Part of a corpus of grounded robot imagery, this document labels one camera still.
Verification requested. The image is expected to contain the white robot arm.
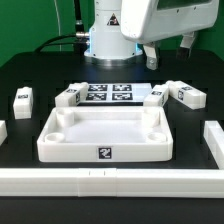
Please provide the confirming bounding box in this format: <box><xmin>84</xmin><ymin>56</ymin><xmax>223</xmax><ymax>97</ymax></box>
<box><xmin>85</xmin><ymin>0</ymin><xmax>219</xmax><ymax>70</ymax></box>

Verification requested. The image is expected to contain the white right fence bar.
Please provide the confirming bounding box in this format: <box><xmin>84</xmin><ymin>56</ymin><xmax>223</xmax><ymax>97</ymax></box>
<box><xmin>203</xmin><ymin>121</ymin><xmax>224</xmax><ymax>170</ymax></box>

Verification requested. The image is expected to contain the white front fence bar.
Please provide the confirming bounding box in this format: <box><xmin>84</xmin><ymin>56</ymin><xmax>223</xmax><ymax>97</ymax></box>
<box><xmin>0</xmin><ymin>168</ymin><xmax>224</xmax><ymax>198</ymax></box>

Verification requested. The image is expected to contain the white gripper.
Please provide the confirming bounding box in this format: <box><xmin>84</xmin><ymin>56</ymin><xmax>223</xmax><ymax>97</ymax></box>
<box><xmin>120</xmin><ymin>0</ymin><xmax>219</xmax><ymax>70</ymax></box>

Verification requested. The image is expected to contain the white desk top tray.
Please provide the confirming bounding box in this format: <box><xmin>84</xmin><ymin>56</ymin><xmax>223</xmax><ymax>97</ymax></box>
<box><xmin>37</xmin><ymin>106</ymin><xmax>173</xmax><ymax>162</ymax></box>

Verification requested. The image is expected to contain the white marker base plate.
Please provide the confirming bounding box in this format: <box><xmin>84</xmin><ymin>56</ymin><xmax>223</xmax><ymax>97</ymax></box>
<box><xmin>83</xmin><ymin>83</ymin><xmax>152</xmax><ymax>103</ymax></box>

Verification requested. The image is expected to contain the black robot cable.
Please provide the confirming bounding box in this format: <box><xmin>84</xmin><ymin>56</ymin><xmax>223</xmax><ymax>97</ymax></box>
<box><xmin>34</xmin><ymin>0</ymin><xmax>91</xmax><ymax>54</ymax></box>

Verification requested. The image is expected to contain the white left fence block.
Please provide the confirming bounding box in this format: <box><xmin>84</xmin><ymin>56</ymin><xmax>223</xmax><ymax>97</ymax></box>
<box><xmin>0</xmin><ymin>120</ymin><xmax>7</xmax><ymax>146</ymax></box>

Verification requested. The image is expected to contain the white fence bar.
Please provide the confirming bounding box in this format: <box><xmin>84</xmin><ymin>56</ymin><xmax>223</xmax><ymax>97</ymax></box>
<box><xmin>203</xmin><ymin>121</ymin><xmax>224</xmax><ymax>170</ymax></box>
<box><xmin>0</xmin><ymin>168</ymin><xmax>224</xmax><ymax>198</ymax></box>

